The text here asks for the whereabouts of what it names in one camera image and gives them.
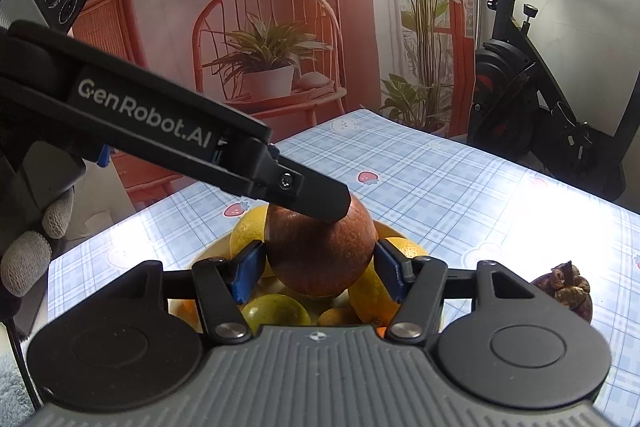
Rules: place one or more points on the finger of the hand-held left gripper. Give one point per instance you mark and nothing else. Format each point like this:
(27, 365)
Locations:
(310, 197)

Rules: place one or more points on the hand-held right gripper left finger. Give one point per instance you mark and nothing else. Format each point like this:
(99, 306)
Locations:
(247, 271)

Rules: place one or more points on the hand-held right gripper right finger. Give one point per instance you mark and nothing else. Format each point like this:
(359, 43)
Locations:
(387, 271)

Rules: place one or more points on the yellow lemon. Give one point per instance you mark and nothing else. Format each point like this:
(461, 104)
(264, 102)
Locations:
(372, 297)
(245, 232)

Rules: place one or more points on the cream round plate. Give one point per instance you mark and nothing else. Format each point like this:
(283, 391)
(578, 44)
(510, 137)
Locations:
(390, 231)

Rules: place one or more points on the red apple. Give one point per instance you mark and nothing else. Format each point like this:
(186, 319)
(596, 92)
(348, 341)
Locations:
(320, 257)

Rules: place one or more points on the small brown longan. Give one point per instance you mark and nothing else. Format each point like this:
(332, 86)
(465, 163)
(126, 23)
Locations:
(337, 317)

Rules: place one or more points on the person's left hand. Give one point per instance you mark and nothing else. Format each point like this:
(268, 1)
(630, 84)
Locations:
(27, 262)

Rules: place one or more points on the blue plaid tablecloth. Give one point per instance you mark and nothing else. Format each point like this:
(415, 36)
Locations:
(450, 207)

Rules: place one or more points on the dark purple mangosteen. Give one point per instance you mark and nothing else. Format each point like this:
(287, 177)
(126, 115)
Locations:
(567, 297)

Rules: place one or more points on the black exercise bike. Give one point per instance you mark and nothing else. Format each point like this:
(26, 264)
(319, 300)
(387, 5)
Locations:
(500, 97)

